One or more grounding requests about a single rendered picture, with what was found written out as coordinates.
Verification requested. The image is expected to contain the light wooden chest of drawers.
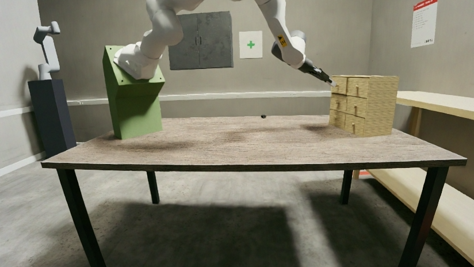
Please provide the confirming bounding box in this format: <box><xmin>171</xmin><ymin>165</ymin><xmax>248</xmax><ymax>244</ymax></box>
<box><xmin>332</xmin><ymin>75</ymin><xmax>399</xmax><ymax>138</ymax></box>

